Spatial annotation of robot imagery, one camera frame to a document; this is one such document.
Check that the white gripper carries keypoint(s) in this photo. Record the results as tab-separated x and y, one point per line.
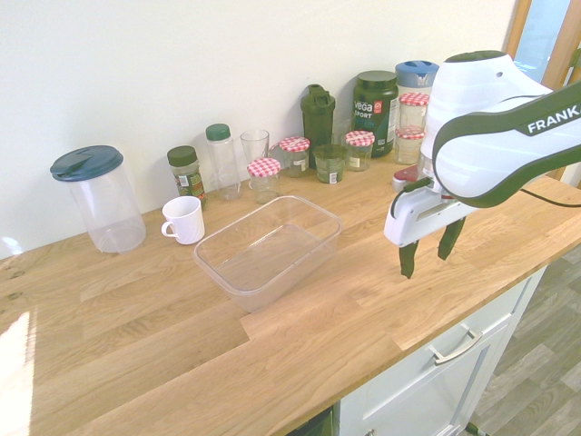
410	220

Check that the red striped chip bag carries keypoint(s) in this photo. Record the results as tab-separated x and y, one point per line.
405	177

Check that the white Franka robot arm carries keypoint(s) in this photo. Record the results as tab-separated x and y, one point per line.
476	136

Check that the clear rectangular plastic container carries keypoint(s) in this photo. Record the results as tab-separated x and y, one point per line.
268	250

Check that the glass jar red checkered lid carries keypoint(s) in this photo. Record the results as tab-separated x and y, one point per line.
264	181
295	159
408	146
359	151
413	111

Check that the white cabinet drawer front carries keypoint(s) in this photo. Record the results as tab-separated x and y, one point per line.
436	363

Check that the small green glass jar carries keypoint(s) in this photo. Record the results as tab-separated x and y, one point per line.
328	164

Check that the dark Vega protein tub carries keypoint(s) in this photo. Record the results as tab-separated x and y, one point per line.
376	113

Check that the dark green shaker bottle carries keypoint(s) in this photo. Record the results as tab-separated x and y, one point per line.
318	122

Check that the tall canister with blue lid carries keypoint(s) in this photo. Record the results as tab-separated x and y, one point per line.
415	72

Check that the clear drinking glass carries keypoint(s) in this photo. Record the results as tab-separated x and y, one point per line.
255	143

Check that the clear bottle with green lid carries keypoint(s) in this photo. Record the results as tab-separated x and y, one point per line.
222	163

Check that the white ceramic mug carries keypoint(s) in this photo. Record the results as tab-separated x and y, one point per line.
184	220

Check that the spice jar with green lid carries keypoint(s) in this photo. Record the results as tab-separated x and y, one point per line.
187	177

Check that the clear canister with blue lid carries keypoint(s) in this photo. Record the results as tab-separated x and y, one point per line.
104	200

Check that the wooden door frame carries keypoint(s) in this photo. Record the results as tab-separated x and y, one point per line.
517	27

